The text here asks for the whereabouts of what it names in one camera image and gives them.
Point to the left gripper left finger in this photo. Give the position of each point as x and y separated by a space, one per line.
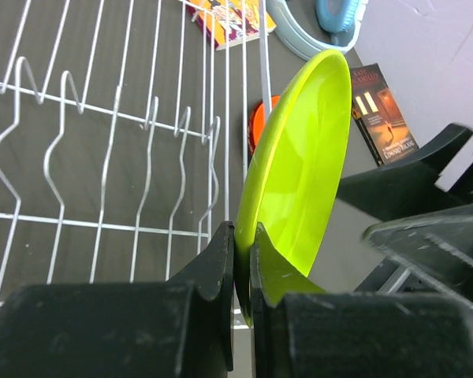
182 327

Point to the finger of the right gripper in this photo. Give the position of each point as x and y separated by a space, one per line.
437 247
407 187

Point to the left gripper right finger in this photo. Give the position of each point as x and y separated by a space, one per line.
301 331

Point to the lime green plate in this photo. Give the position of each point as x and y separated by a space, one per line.
296 168

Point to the orange plate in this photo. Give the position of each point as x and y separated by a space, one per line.
256 125

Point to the dark cover paperback book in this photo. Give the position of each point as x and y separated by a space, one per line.
378 117

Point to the light blue headphones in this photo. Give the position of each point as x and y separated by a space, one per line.
342 23

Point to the Roald Dahl orange book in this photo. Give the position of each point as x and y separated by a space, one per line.
226 23

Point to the white wire dish rack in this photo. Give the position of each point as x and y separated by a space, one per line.
121 140

